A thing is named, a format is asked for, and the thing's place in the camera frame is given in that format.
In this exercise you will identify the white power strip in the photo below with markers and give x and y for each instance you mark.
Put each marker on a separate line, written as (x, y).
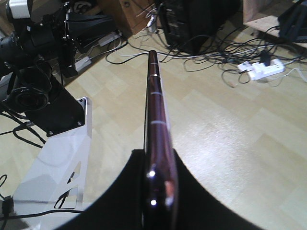
(257, 71)

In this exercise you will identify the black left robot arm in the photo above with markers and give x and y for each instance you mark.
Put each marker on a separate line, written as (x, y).
(25, 55)

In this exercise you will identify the cardboard box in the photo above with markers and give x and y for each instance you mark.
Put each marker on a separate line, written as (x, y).
(129, 15)

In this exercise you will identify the black smartphone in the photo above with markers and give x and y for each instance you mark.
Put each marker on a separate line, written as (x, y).
(160, 171)

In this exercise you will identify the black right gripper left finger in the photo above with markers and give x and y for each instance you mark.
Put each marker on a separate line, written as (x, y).
(119, 207)

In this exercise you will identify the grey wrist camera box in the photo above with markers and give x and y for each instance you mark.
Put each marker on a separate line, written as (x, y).
(19, 9)

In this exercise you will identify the black computer tower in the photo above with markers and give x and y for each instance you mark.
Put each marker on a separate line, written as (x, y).
(188, 23)

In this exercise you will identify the low wooden shelf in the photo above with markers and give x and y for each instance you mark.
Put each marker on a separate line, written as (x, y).
(263, 14)

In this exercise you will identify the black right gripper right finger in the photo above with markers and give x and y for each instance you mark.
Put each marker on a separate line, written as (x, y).
(197, 209)

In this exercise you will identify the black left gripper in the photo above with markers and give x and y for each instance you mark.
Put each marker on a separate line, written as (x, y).
(82, 31)

